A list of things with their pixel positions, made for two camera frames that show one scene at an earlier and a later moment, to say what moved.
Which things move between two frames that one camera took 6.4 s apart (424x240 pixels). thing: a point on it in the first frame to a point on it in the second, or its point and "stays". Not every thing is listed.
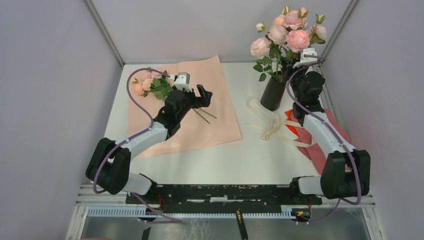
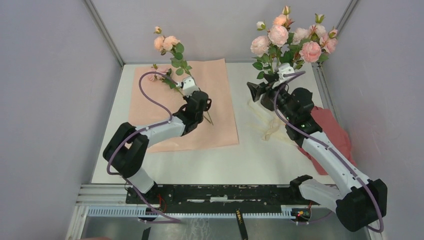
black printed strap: [244, 233] stays
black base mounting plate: [222, 198] stays
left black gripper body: [190, 101] to [200, 118]
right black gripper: [288, 69] to [257, 90]
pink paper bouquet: [201, 127] stays
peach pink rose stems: [158, 84] to [166, 43]
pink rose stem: [297, 38] to [312, 51]
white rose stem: [268, 57] stays
